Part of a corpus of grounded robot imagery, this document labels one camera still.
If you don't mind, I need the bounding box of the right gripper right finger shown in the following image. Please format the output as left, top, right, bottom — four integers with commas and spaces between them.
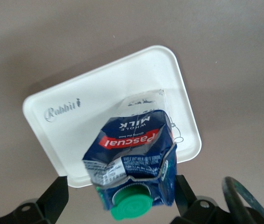
171, 174, 231, 224

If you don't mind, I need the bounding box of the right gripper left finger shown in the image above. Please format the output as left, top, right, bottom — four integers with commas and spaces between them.
0, 176, 69, 224

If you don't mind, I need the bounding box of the blue milk carton green cap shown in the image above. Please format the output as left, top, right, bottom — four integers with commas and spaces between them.
82, 88, 178, 221

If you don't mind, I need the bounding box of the cream plastic tray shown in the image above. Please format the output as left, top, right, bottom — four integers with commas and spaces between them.
22, 44, 202, 189

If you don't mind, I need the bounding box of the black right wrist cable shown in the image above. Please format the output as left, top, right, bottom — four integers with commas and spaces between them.
222, 176, 264, 224

